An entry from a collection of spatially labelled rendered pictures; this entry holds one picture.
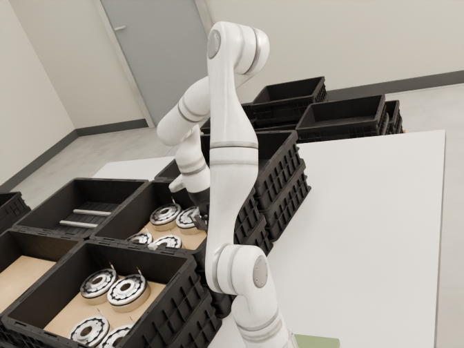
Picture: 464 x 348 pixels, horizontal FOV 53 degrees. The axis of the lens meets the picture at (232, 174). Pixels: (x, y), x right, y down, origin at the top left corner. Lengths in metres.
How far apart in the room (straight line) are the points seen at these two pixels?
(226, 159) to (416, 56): 3.16
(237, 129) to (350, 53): 3.14
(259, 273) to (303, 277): 0.44
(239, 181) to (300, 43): 3.21
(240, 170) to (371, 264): 0.55
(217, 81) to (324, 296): 0.62
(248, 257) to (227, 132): 0.23
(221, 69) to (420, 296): 0.69
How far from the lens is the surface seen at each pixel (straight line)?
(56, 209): 1.78
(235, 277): 0.84
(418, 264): 1.26
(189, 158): 1.16
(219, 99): 0.87
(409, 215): 1.41
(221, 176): 0.85
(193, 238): 1.34
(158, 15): 4.41
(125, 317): 1.20
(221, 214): 0.86
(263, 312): 0.90
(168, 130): 1.12
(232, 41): 0.88
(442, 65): 3.93
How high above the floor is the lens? 1.55
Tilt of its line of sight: 27 degrees down
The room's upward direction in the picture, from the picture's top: 20 degrees counter-clockwise
